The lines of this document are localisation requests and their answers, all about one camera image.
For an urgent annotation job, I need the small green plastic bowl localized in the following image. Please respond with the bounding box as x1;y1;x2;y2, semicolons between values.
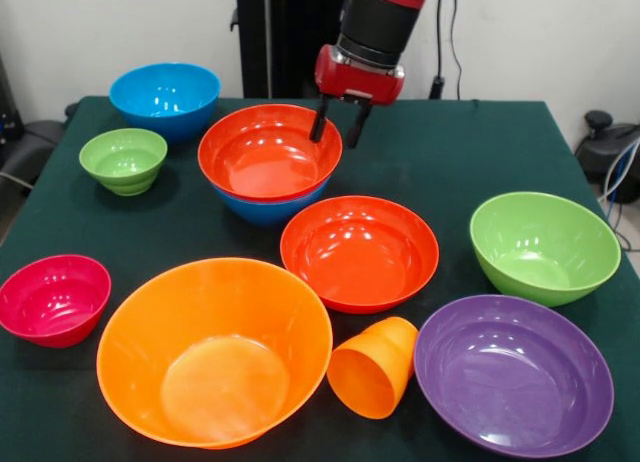
78;127;169;197

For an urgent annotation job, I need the purple plastic bowl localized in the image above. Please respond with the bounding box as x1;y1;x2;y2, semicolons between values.
413;294;615;459

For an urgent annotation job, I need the blue and white cable bundle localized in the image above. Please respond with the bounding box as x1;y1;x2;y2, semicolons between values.
597;136;640;253

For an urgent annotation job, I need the pink plastic bowl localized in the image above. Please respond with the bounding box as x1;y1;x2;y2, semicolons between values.
0;254;113;349

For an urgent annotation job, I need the black wheeled base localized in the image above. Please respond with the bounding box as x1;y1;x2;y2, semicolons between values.
0;51;66;188
574;110;640;204

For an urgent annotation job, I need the large orange plastic bowl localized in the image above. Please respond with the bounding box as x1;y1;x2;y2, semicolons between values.
95;257;334;450

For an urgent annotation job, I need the blue plastic bowl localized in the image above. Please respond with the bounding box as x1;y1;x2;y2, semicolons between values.
109;62;222;144
212;175;332;228

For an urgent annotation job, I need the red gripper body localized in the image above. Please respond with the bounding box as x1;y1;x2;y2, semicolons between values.
314;44;406;106

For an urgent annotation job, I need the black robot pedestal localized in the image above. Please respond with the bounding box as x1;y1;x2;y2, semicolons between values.
229;0;404;101

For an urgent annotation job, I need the dark green tablecloth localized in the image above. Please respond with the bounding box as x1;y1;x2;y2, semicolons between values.
0;95;640;462

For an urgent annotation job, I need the black wall cable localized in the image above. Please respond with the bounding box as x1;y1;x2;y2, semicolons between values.
428;0;464;101

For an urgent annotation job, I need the orange plastic cup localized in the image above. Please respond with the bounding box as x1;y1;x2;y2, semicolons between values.
326;316;420;421

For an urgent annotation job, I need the large green plastic bowl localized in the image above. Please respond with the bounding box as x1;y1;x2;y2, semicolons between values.
469;191;623;309

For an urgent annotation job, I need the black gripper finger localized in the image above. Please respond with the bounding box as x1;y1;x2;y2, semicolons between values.
347;103;374;150
309;95;332;144

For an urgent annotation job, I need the red-orange plastic bowl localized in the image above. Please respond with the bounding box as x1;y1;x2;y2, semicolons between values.
197;103;344;204
279;195;441;315

